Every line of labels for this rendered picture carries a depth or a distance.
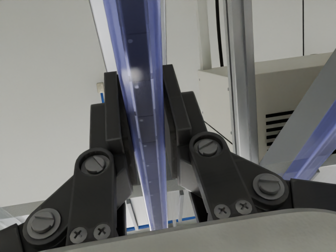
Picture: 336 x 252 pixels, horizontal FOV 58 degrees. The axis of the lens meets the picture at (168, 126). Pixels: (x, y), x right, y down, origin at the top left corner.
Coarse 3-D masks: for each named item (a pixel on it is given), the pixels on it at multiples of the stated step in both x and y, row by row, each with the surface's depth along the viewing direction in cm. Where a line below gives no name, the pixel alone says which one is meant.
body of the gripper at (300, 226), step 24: (240, 216) 8; (264, 216) 7; (288, 216) 7; (312, 216) 7; (96, 240) 7; (120, 240) 7; (144, 240) 7; (168, 240) 7; (192, 240) 7; (216, 240) 7; (240, 240) 7; (264, 240) 7; (288, 240) 7; (312, 240) 7
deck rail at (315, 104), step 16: (320, 80) 38; (304, 96) 42; (320, 96) 39; (304, 112) 43; (320, 112) 39; (288, 128) 48; (304, 128) 43; (272, 144) 54; (288, 144) 49; (272, 160) 55; (288, 160) 49
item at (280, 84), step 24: (216, 0) 100; (216, 24) 102; (216, 72) 84; (264, 72) 71; (288, 72) 72; (312, 72) 72; (216, 96) 83; (264, 96) 72; (288, 96) 73; (216, 120) 87; (264, 120) 73; (264, 144) 75
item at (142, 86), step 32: (128, 0) 7; (128, 32) 8; (160, 32) 8; (128, 64) 9; (160, 64) 9; (128, 96) 10; (160, 96) 10; (160, 128) 12; (160, 160) 14; (160, 192) 17; (160, 224) 22
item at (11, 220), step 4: (0, 208) 20; (0, 212) 20; (4, 212) 21; (0, 216) 20; (4, 216) 21; (8, 216) 21; (12, 216) 22; (0, 220) 20; (4, 220) 21; (8, 220) 21; (12, 220) 22; (16, 220) 22; (0, 224) 20; (4, 224) 20; (8, 224) 21; (0, 228) 21
